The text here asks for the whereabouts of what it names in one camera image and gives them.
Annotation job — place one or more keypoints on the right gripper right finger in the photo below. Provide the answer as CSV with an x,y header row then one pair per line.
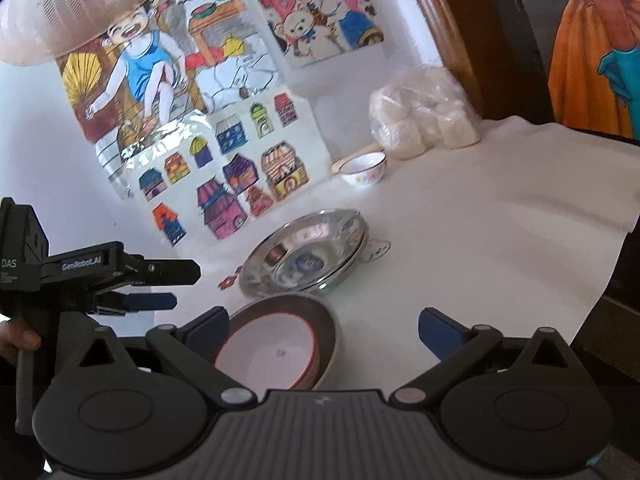
x,y
461,351

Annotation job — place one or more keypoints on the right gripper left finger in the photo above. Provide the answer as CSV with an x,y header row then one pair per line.
x,y
188,352

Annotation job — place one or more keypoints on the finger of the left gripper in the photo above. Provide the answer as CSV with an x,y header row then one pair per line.
x,y
160,270
118,303

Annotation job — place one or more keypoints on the steel bowl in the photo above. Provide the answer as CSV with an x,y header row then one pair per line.
x,y
309,307

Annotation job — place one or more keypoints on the small floral white bowl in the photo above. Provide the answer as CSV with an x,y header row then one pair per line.
x,y
364,170

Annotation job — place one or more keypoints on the white bowl red rim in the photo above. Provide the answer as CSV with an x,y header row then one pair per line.
x,y
277,351

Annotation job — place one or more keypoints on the person's left hand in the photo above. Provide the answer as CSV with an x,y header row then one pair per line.
x,y
16,336

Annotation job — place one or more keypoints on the colourful houses drawing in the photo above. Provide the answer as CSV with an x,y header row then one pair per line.
x,y
220,179

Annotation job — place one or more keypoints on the white printed table mat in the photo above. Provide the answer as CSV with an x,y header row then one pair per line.
x,y
520,230

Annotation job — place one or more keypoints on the steel plate stack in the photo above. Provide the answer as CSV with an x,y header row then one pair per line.
x,y
310,254

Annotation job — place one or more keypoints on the wooden stick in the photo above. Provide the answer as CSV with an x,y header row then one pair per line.
x,y
373,147

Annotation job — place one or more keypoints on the boy with fan drawing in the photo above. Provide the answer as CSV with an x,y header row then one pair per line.
x,y
158,63

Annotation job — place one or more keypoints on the bag of white rolls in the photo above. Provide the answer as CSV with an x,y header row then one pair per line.
x,y
420,109

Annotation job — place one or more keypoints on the pink plastic fan cover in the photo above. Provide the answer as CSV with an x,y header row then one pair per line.
x,y
80,7

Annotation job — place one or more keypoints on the girl with teddy drawing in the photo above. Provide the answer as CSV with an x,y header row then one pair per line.
x,y
311,31

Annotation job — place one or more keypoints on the orange dress girl painting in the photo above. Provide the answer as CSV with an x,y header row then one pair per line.
x,y
594,68

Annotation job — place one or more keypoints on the brown wooden frame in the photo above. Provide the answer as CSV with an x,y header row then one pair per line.
x,y
451,47

